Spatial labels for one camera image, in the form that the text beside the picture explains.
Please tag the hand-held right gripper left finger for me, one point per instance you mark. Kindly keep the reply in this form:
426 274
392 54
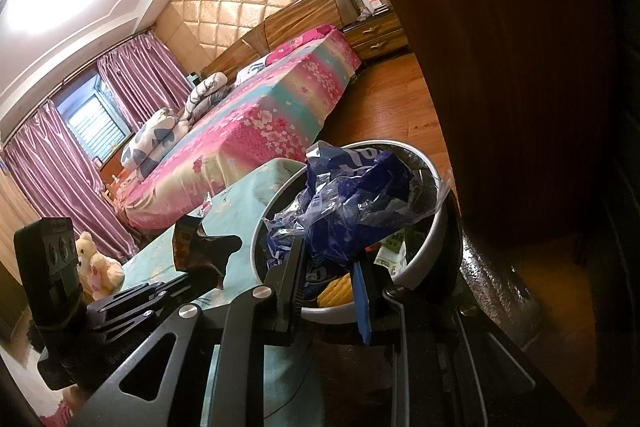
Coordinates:
287 277

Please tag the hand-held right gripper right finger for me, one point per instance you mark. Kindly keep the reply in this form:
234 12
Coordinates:
364 307

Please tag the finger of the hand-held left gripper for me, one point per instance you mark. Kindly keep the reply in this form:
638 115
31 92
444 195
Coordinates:
135 316
145 293

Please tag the orange foam fruit net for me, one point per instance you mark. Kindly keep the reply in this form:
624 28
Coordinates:
335 294

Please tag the crushed green milk carton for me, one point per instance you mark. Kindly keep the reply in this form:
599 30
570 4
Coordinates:
392 254

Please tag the white trash bin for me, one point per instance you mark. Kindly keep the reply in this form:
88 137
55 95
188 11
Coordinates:
434 237

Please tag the blue plastic bag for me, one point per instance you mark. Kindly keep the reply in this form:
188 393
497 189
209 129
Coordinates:
350 197

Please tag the teal floral tablecloth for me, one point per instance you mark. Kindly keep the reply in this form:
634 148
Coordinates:
155 262

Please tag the beige teddy bear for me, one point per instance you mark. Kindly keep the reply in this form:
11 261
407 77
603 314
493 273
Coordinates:
100 267

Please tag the pink curtain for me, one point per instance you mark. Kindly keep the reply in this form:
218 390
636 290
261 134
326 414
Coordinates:
140 77
50 167

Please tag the bed with pink floral sheet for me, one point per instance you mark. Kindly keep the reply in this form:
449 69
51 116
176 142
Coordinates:
250 127

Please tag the large folded leaf-print quilt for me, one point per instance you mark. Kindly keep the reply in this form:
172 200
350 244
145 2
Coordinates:
155 137

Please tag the window with blinds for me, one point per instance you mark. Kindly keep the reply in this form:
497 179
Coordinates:
95 122

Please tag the small folded leaf-print quilt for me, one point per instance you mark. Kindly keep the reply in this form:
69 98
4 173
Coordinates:
205 94

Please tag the white pillow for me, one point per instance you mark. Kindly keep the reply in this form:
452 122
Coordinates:
250 71

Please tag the pink pillow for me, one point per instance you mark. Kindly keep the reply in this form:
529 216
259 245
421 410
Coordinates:
295 47

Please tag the wooden nightstand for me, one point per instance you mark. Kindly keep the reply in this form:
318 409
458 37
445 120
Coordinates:
375 37

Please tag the dark wooden door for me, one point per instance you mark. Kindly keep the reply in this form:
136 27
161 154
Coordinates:
500 57

